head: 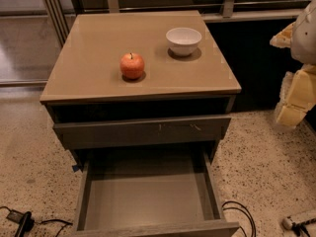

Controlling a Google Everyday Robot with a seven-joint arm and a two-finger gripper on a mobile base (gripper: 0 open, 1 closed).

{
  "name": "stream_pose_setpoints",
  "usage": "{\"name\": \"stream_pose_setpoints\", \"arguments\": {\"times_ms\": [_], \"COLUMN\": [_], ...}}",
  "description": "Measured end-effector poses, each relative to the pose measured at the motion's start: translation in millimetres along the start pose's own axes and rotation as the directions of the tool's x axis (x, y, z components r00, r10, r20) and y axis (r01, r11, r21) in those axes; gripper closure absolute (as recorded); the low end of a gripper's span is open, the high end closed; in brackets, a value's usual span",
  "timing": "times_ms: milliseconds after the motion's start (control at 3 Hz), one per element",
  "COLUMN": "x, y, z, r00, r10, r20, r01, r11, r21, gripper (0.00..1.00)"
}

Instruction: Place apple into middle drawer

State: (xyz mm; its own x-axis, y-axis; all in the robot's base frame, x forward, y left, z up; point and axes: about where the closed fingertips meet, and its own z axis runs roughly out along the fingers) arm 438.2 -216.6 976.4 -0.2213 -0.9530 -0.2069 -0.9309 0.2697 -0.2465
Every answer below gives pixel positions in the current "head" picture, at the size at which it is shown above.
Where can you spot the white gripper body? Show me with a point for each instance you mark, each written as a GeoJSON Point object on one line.
{"type": "Point", "coordinates": [305, 39]}

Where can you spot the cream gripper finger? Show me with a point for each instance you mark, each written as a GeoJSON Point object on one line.
{"type": "Point", "coordinates": [297, 96]}
{"type": "Point", "coordinates": [283, 38]}

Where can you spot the red apple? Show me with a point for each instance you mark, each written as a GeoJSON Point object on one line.
{"type": "Point", "coordinates": [132, 65]}

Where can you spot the grey wooden drawer cabinet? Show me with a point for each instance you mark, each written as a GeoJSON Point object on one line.
{"type": "Point", "coordinates": [139, 79]}

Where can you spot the closed top drawer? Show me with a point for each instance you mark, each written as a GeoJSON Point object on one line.
{"type": "Point", "coordinates": [102, 134]}

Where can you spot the open middle drawer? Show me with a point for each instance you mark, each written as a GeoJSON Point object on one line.
{"type": "Point", "coordinates": [150, 192]}

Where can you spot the white ceramic bowl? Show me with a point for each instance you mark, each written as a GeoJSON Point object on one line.
{"type": "Point", "coordinates": [183, 41]}

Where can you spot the white power strip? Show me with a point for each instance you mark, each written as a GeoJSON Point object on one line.
{"type": "Point", "coordinates": [305, 218]}

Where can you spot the blue tape piece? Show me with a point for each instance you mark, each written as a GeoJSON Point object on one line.
{"type": "Point", "coordinates": [75, 168]}

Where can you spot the black power adapter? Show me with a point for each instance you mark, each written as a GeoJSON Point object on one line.
{"type": "Point", "coordinates": [24, 221]}

